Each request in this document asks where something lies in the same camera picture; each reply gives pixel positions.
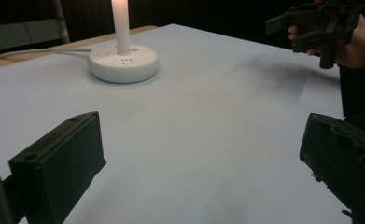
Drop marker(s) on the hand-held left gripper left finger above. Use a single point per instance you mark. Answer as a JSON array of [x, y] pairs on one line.
[[58, 161]]

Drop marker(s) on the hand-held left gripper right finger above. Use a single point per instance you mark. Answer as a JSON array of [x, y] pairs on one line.
[[345, 161]]

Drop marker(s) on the white lamp base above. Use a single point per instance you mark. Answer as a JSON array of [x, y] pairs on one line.
[[123, 63]]

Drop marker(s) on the grey box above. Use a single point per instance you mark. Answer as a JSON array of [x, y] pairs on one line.
[[18, 35]]

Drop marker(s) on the metal stand pole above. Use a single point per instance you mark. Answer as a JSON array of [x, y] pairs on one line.
[[61, 21]]

